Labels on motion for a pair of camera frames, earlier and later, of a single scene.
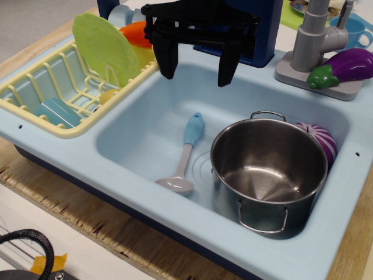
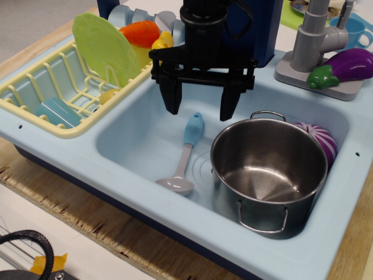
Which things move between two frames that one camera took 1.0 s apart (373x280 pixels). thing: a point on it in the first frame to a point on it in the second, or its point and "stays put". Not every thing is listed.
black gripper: x=200 y=21 to x=206 y=64
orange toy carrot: x=135 y=33 stays put
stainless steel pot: x=266 y=172 stays put
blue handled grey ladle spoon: x=178 y=183 stays put
